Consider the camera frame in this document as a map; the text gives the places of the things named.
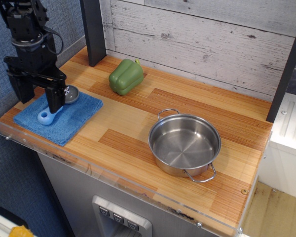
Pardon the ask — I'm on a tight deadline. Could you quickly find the blue handled grey spoon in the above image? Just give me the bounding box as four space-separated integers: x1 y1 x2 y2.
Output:
37 85 79 125

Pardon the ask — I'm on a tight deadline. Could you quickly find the dark right vertical post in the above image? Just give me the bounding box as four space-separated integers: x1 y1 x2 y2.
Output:
266 37 296 122

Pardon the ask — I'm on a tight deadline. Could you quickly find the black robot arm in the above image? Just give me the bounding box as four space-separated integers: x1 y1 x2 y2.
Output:
0 0 67 114

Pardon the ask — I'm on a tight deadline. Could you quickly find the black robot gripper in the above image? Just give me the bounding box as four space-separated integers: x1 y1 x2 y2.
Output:
4 32 66 114

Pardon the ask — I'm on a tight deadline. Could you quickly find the silver metal pot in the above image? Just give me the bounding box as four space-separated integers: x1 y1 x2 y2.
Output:
148 109 222 183

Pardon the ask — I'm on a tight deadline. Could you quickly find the silver toy fridge dispenser panel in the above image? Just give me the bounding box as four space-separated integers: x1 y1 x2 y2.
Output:
92 195 153 237

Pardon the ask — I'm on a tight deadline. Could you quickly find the clear acrylic table guard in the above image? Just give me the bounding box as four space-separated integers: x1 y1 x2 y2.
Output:
0 36 273 237

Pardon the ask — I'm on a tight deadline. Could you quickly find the white toy sink unit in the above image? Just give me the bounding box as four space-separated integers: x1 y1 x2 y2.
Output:
259 93 296 197

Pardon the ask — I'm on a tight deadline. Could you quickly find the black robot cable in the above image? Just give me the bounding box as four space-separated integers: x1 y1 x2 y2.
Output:
43 26 65 55

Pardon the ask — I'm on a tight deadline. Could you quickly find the blue folded cloth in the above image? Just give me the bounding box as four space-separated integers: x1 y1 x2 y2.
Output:
13 92 103 146

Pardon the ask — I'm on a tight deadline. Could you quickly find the yellow object at corner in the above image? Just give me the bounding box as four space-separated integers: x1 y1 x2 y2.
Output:
8 226 34 237

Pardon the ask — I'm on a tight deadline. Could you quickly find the green toy bell pepper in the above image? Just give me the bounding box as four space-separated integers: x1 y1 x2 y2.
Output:
109 59 144 96

